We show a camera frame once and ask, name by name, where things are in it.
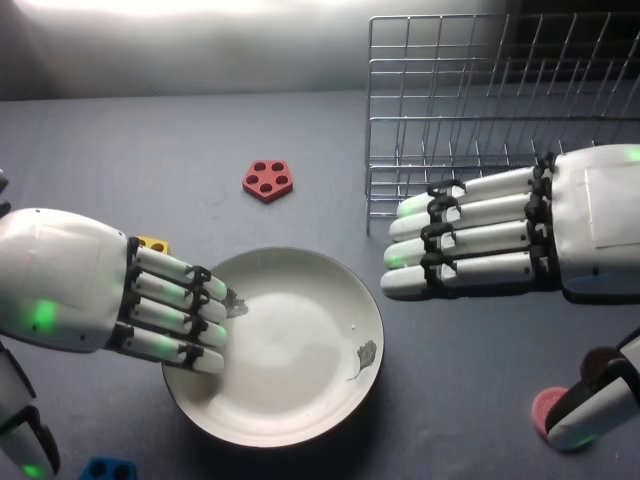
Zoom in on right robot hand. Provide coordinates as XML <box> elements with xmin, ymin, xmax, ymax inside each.
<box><xmin>379</xmin><ymin>144</ymin><xmax>640</xmax><ymax>454</ymax></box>

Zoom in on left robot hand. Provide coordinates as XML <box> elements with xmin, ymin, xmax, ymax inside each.
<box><xmin>0</xmin><ymin>207</ymin><xmax>229</xmax><ymax>480</ymax></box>

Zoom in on white plate two leaf prints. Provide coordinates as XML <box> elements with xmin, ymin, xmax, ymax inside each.
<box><xmin>160</xmin><ymin>247</ymin><xmax>385</xmax><ymax>449</ymax></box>

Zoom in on yellow pentagon block with holes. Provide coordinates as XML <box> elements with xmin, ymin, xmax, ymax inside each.
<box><xmin>135</xmin><ymin>235</ymin><xmax>171</xmax><ymax>256</ymax></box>

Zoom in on brown toy sandwich cookie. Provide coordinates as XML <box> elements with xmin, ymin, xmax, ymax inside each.
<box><xmin>579</xmin><ymin>347</ymin><xmax>624</xmax><ymax>384</ymax></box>

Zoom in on pink toy sandwich cookie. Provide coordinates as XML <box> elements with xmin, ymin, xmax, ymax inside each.
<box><xmin>530</xmin><ymin>385</ymin><xmax>569</xmax><ymax>441</ymax></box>

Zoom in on blue pentagon block with holes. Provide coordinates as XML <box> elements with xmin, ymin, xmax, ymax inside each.
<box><xmin>79</xmin><ymin>457</ymin><xmax>137</xmax><ymax>480</ymax></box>

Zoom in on grey table cloth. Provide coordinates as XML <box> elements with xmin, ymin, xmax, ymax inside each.
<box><xmin>0</xmin><ymin>87</ymin><xmax>640</xmax><ymax>480</ymax></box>

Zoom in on red pentagon block with holes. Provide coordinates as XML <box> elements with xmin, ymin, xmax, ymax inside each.
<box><xmin>241</xmin><ymin>159</ymin><xmax>295</xmax><ymax>205</ymax></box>

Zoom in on metal wire dish rack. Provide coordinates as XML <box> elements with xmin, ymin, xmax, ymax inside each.
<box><xmin>366</xmin><ymin>13</ymin><xmax>640</xmax><ymax>235</ymax></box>

